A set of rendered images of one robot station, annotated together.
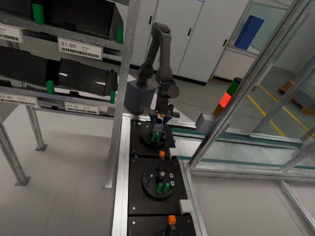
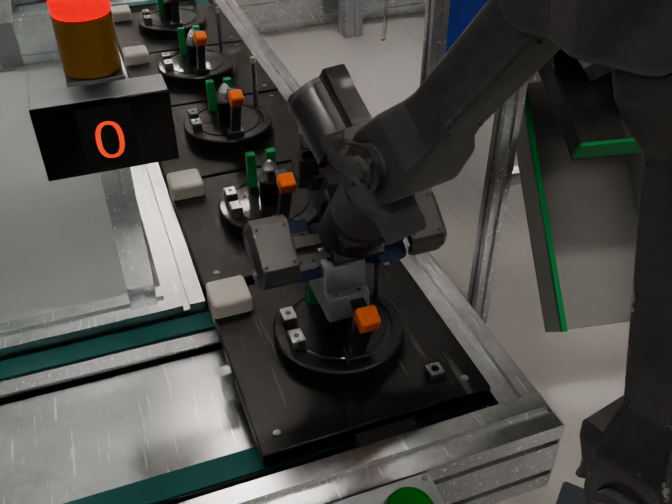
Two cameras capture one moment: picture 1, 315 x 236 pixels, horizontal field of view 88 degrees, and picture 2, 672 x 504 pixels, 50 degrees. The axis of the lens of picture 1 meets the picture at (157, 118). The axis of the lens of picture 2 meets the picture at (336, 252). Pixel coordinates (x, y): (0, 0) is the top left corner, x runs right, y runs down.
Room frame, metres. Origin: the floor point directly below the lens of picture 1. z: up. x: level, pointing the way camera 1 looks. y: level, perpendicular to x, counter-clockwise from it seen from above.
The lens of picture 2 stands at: (1.19, -0.04, 1.52)
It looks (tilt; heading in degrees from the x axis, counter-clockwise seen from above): 38 degrees down; 178
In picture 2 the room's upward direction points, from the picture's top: straight up
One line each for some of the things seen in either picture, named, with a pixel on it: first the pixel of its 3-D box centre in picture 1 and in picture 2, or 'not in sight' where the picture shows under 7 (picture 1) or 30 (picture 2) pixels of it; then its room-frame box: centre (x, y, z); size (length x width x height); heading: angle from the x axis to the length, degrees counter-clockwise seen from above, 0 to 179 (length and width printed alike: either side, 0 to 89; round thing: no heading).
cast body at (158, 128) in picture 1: (157, 126); (334, 267); (0.61, -0.01, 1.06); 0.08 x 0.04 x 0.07; 18
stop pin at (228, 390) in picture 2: not in sight; (227, 383); (0.66, -0.13, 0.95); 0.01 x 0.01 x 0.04; 18
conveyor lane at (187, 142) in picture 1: (199, 152); (63, 433); (0.69, -0.30, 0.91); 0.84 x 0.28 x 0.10; 108
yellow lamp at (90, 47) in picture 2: (221, 110); (87, 41); (0.57, -0.23, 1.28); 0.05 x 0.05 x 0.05
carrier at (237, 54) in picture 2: not in sight; (194, 50); (-0.08, -0.24, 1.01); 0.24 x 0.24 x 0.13; 18
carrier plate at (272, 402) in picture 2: (152, 138); (338, 343); (0.62, -0.01, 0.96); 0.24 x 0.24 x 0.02; 18
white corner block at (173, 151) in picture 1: (173, 153); (229, 302); (0.56, -0.13, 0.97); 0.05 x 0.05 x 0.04; 18
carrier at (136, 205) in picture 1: (161, 177); (270, 185); (0.38, -0.09, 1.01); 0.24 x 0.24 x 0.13; 18
